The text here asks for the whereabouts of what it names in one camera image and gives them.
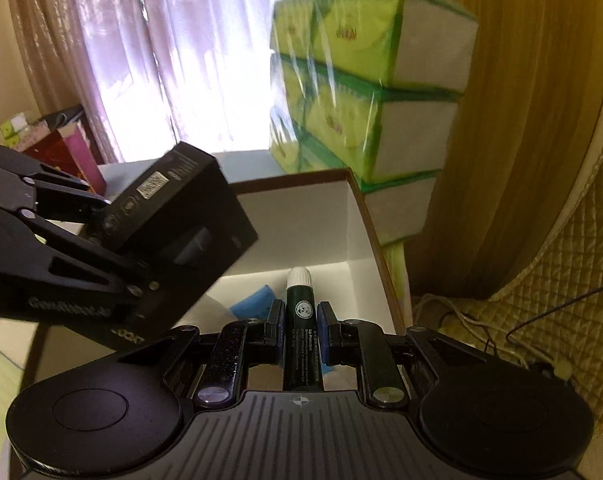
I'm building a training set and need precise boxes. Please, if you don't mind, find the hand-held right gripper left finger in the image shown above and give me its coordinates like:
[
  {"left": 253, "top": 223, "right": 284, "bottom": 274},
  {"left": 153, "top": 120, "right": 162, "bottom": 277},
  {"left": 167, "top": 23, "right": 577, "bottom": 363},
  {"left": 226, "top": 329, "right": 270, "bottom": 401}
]
[{"left": 116, "top": 301, "right": 287, "bottom": 408}]

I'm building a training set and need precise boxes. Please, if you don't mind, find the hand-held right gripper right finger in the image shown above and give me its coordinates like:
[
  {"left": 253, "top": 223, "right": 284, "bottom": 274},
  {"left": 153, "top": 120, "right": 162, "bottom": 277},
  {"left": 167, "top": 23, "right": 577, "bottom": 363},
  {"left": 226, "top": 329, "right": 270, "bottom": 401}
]
[{"left": 316, "top": 301, "right": 488, "bottom": 404}]

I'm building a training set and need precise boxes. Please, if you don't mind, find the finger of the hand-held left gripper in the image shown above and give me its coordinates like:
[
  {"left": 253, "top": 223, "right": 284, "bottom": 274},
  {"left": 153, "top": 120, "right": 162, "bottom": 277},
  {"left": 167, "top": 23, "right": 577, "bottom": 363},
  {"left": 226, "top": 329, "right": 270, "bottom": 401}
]
[
  {"left": 24, "top": 161, "right": 113, "bottom": 214},
  {"left": 24, "top": 209, "right": 160, "bottom": 312}
]

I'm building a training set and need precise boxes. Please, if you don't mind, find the dark green tube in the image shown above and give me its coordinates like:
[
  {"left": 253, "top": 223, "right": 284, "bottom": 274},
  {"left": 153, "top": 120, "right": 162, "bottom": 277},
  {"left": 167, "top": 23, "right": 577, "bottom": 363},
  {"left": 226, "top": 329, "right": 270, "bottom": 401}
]
[{"left": 282, "top": 267, "right": 327, "bottom": 392}]

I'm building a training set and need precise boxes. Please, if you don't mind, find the blue tube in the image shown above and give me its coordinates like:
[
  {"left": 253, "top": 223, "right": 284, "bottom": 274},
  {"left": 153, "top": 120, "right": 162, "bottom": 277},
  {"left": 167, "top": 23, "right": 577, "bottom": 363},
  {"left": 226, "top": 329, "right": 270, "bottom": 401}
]
[{"left": 230, "top": 285, "right": 278, "bottom": 321}]

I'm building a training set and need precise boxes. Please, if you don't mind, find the black cardboard box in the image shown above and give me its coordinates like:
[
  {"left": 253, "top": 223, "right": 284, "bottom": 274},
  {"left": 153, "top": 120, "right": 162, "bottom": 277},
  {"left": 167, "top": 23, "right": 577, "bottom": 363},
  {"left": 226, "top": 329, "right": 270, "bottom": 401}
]
[{"left": 94, "top": 141, "right": 259, "bottom": 347}]

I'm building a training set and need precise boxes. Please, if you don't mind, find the brown storage box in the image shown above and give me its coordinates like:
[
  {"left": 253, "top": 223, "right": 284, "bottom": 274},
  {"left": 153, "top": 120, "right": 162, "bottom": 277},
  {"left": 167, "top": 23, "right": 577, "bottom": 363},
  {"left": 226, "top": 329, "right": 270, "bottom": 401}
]
[{"left": 24, "top": 169, "right": 409, "bottom": 393}]

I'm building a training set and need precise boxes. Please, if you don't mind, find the pink box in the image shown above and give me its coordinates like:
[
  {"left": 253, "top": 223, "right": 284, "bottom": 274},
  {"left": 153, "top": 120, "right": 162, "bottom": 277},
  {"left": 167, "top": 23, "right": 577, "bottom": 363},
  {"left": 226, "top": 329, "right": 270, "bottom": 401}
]
[{"left": 64, "top": 125, "right": 108, "bottom": 194}]

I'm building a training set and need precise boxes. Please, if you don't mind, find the dark paper bag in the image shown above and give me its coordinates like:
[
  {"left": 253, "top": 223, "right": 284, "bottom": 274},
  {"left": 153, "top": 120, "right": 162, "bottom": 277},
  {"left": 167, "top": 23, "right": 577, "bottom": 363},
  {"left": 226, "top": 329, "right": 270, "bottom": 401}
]
[{"left": 35, "top": 104, "right": 87, "bottom": 136}]

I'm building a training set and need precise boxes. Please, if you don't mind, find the green tissue box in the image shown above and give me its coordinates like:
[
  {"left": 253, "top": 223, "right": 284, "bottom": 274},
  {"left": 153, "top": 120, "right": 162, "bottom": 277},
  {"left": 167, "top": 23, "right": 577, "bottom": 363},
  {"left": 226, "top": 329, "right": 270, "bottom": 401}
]
[{"left": 0, "top": 114, "right": 33, "bottom": 150}]

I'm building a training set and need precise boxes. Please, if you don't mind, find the brown curtain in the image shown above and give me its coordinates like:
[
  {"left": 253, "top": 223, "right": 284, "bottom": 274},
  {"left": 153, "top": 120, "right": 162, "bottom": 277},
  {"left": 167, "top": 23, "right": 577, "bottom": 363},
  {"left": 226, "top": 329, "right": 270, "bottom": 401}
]
[{"left": 4, "top": 0, "right": 127, "bottom": 166}]

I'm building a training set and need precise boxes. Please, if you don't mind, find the sheer pale curtain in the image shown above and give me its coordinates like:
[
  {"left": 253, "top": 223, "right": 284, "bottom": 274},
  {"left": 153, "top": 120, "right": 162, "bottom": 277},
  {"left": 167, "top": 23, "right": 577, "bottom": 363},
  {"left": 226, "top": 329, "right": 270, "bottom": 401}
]
[{"left": 71, "top": 0, "right": 358, "bottom": 163}]

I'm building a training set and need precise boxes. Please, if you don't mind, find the stack of green tissue packs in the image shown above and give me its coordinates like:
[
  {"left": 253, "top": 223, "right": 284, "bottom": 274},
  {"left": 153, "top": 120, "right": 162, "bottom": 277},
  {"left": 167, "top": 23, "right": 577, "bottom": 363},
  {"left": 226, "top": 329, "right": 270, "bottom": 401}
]
[{"left": 268, "top": 0, "right": 479, "bottom": 311}]

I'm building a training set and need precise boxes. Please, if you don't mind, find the golden curtain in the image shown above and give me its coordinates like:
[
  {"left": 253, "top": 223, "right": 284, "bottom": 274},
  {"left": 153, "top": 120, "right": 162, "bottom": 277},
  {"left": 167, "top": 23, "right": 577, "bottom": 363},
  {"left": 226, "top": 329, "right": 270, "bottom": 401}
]
[{"left": 356, "top": 0, "right": 603, "bottom": 301}]

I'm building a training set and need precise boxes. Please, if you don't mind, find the tangle of cables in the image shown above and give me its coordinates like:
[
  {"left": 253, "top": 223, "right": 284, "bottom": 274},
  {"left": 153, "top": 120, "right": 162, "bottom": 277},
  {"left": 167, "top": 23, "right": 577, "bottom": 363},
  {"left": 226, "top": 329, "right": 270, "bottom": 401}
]
[{"left": 414, "top": 292, "right": 575, "bottom": 386}]

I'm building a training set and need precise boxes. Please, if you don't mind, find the black charger cable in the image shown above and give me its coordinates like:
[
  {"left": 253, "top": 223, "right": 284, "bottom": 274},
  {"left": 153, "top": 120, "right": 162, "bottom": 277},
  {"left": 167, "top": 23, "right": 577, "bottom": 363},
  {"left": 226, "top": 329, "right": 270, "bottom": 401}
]
[{"left": 505, "top": 270, "right": 603, "bottom": 356}]

